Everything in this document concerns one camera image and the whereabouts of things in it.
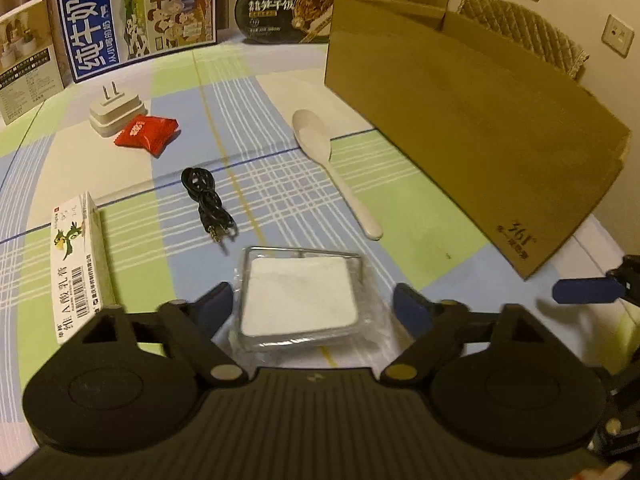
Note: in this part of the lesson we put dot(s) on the black instant rice bowl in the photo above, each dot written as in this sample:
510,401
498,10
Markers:
280,10

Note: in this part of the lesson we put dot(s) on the white ointment box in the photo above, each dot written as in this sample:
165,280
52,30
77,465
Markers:
75,260

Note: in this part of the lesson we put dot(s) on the brown cardboard box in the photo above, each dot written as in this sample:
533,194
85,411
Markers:
450,135

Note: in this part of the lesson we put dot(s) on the blue milk carton box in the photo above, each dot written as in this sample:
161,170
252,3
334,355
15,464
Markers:
100,20

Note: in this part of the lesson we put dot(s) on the white pad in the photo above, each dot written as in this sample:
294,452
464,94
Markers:
295,295

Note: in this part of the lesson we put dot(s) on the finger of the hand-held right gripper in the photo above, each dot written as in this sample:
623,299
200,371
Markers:
585,290

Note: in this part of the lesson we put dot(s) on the beige plastic spoon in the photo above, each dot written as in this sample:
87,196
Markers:
312,130

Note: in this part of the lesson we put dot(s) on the red snack packet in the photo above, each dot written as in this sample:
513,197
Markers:
147,132

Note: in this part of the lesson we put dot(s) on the quilted chair back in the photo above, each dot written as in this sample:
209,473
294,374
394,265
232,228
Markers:
530,30

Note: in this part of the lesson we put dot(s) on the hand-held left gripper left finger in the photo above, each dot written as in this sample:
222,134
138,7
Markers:
217,305

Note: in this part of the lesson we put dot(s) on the white photo printed box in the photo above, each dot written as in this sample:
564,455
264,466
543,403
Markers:
25,60

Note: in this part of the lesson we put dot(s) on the checked cloth desktop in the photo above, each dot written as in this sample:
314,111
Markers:
280,100

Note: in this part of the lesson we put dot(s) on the white power adapter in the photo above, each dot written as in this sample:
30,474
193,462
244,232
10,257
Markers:
117,115

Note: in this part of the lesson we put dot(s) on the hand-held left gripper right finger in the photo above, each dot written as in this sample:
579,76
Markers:
412,307

